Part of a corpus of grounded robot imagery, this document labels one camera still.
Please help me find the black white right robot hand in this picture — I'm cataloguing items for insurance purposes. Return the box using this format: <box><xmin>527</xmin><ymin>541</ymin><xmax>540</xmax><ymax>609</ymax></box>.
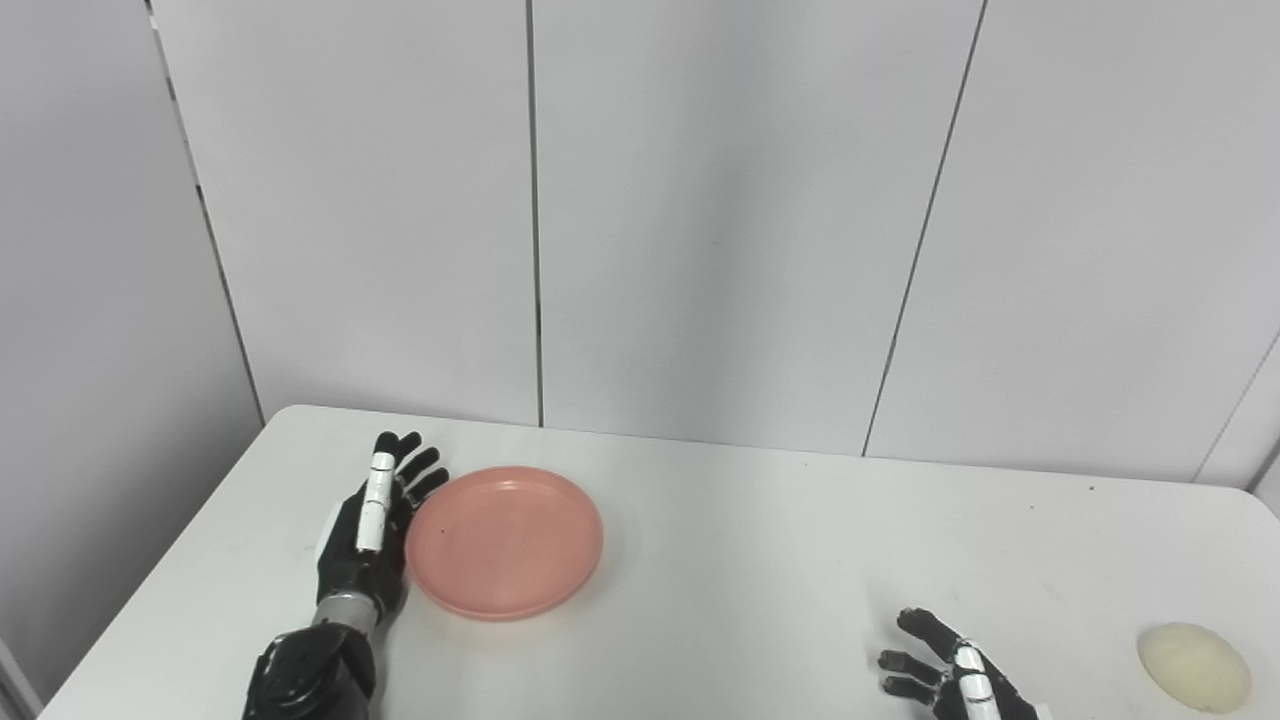
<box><xmin>878</xmin><ymin>607</ymin><xmax>1051</xmax><ymax>720</ymax></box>

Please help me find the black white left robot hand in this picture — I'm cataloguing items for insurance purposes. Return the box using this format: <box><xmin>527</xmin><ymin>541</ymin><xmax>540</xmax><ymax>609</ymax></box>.
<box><xmin>316</xmin><ymin>431</ymin><xmax>450</xmax><ymax>627</ymax></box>

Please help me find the pink round plate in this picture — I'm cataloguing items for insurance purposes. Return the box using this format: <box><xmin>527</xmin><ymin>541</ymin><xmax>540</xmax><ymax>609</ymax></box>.
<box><xmin>404</xmin><ymin>466</ymin><xmax>605</xmax><ymax>622</ymax></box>

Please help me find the cream steamed bun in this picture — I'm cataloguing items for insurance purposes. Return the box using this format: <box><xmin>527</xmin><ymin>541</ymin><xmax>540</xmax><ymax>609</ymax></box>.
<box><xmin>1137</xmin><ymin>623</ymin><xmax>1253</xmax><ymax>714</ymax></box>

